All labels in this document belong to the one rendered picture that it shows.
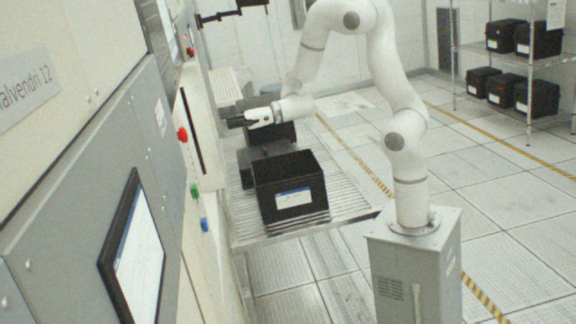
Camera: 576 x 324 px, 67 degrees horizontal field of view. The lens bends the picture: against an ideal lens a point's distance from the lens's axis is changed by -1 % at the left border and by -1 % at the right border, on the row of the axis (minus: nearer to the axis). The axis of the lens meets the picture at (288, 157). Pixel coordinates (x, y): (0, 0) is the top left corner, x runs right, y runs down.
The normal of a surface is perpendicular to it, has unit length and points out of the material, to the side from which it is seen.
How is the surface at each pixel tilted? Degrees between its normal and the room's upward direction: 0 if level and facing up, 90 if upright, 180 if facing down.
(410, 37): 90
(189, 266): 90
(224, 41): 90
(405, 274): 90
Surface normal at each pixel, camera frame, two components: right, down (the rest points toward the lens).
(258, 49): 0.18, 0.35
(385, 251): -0.55, 0.41
